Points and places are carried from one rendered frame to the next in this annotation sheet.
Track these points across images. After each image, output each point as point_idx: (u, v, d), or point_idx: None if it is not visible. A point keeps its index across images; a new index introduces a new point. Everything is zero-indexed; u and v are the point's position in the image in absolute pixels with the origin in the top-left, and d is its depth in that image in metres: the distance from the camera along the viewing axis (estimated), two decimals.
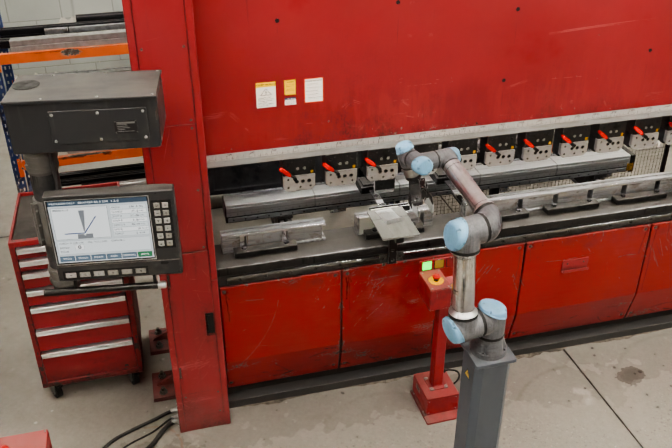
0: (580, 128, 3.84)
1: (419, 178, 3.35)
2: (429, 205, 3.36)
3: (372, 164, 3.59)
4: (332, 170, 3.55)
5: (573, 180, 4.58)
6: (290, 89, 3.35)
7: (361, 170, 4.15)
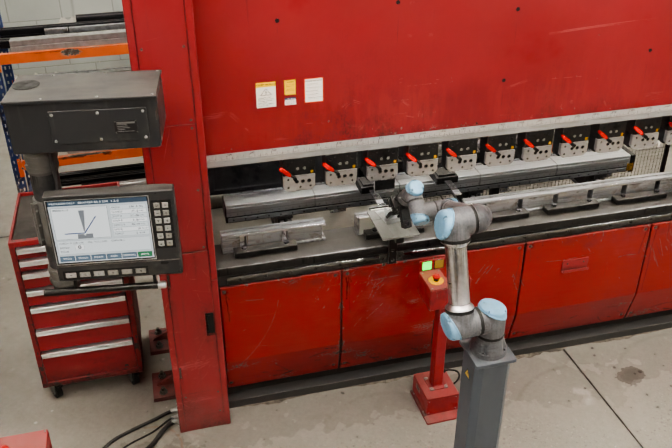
0: (580, 128, 3.84)
1: None
2: None
3: (372, 164, 3.59)
4: (332, 170, 3.55)
5: (573, 180, 4.58)
6: (290, 89, 3.35)
7: (361, 170, 4.15)
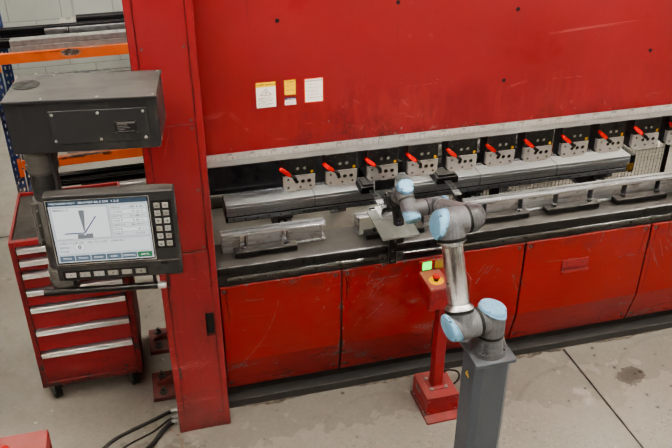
0: (580, 128, 3.84)
1: None
2: None
3: (372, 164, 3.59)
4: (332, 170, 3.55)
5: (573, 180, 4.58)
6: (290, 89, 3.35)
7: (361, 170, 4.15)
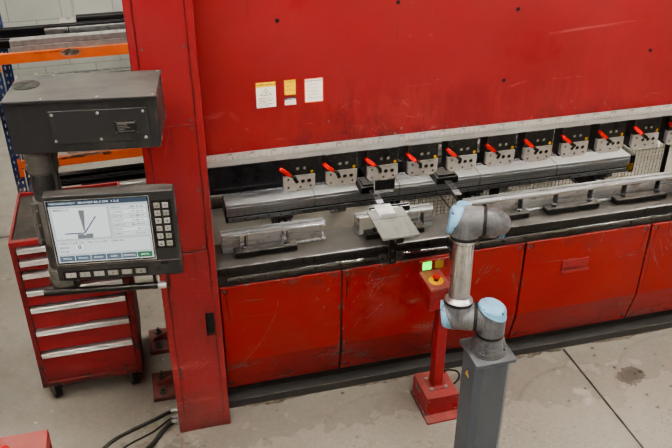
0: (580, 128, 3.84)
1: None
2: None
3: (372, 164, 3.59)
4: (332, 170, 3.55)
5: (573, 180, 4.58)
6: (290, 89, 3.35)
7: (361, 170, 4.15)
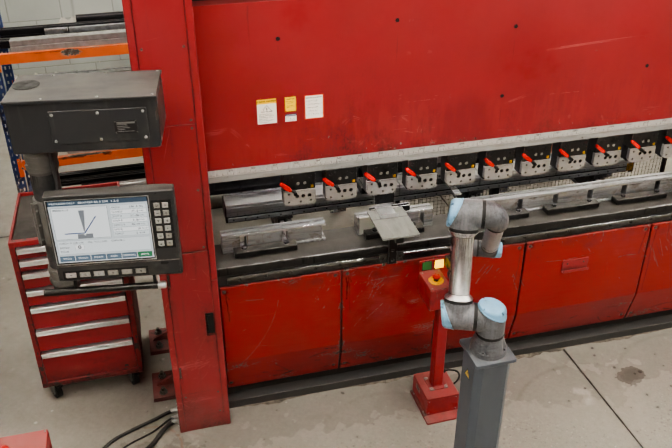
0: (578, 142, 3.88)
1: None
2: None
3: (372, 179, 3.63)
4: (332, 185, 3.59)
5: (573, 180, 4.58)
6: (291, 106, 3.39)
7: (361, 170, 4.15)
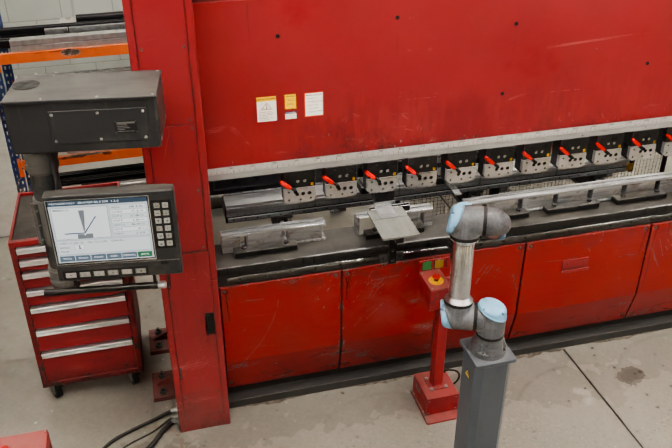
0: (578, 140, 3.87)
1: None
2: None
3: (372, 177, 3.62)
4: (332, 183, 3.59)
5: (573, 180, 4.58)
6: (290, 103, 3.39)
7: (361, 170, 4.15)
